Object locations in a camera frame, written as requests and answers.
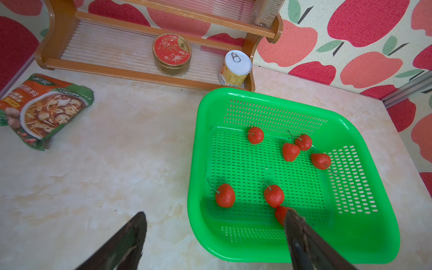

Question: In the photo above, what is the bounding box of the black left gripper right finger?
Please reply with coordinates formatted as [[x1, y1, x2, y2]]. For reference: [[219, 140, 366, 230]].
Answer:
[[284, 209, 356, 270]]

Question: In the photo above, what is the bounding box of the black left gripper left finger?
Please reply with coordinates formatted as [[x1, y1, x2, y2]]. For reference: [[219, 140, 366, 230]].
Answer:
[[77, 211, 147, 270]]

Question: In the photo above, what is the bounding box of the strawberry basket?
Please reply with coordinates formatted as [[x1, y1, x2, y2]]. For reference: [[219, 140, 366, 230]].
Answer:
[[289, 133, 312, 151], [207, 179, 236, 208], [282, 143, 300, 162], [263, 182, 285, 208], [310, 153, 339, 176], [247, 127, 264, 145]]

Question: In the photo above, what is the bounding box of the green plastic basket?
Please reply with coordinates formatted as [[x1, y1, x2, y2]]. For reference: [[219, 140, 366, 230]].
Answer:
[[187, 88, 401, 264]]

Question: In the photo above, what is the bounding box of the strawberry near right finger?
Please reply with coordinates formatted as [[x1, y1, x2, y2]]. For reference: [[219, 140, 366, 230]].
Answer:
[[274, 206, 291, 226]]

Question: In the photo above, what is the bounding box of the soup mix packet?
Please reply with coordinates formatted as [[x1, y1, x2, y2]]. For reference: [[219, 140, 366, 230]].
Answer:
[[1, 73, 95, 151]]

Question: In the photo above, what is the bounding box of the red gold round tin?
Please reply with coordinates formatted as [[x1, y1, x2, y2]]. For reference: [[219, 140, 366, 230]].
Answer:
[[153, 33, 192, 76]]

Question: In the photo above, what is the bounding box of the wooden shelf rack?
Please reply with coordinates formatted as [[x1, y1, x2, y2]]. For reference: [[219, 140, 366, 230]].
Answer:
[[36, 1, 284, 91]]

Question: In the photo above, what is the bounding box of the spice jar on shelf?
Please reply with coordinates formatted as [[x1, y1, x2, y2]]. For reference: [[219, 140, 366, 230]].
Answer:
[[252, 0, 285, 28]]

